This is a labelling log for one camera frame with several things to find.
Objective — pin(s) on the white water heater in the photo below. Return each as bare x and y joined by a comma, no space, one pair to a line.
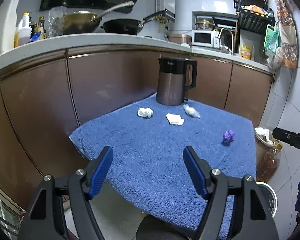
166,9

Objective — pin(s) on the chrome faucet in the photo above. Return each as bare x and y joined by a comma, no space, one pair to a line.
226,40

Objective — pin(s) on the twisted white tissue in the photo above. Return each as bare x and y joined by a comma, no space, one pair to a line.
190,111

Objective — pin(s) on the brown kitchen cabinets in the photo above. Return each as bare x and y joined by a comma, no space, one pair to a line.
43,98

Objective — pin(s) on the white oil jug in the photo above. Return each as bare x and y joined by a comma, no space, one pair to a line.
23,31

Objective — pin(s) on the yellow detergent bottle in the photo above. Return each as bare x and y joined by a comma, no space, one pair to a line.
246,51

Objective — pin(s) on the green plastic basket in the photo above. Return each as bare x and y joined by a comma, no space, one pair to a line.
271,39

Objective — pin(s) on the dark sauce bottle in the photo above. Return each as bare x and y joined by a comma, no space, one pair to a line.
40,28

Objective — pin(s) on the floral apron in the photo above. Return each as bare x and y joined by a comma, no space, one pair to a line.
287,29

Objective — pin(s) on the round metal trash bin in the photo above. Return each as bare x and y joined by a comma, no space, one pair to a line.
270,197

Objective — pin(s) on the glass jar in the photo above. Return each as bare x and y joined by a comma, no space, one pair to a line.
56,21

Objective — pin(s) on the brown rice cooker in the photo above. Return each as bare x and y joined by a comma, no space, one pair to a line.
182,39

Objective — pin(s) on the brass wok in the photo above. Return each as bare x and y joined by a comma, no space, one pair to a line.
82,22

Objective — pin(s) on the black frying pan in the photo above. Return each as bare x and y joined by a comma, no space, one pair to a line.
129,26

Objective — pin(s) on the steel pot with lid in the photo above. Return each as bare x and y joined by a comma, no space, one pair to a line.
204,24

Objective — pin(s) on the white microwave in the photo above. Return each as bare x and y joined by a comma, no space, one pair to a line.
205,38

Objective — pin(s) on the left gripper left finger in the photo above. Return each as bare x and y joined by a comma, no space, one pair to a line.
97,171

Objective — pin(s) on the flat white tissue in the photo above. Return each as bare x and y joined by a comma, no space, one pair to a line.
175,119

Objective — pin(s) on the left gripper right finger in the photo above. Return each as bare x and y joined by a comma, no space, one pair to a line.
199,171

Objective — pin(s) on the beige trash bin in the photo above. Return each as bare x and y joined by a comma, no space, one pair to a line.
264,141

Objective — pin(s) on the crumpled white tissue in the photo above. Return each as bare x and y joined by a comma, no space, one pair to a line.
145,112

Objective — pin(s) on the black dish rack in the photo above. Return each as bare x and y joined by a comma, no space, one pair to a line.
254,15

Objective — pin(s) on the blue towel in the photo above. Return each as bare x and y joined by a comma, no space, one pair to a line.
148,168

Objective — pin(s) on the small purple wrapper ball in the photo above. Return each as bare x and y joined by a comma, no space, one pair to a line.
228,136

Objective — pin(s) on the brown electric kettle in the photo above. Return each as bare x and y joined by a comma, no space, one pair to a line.
172,86

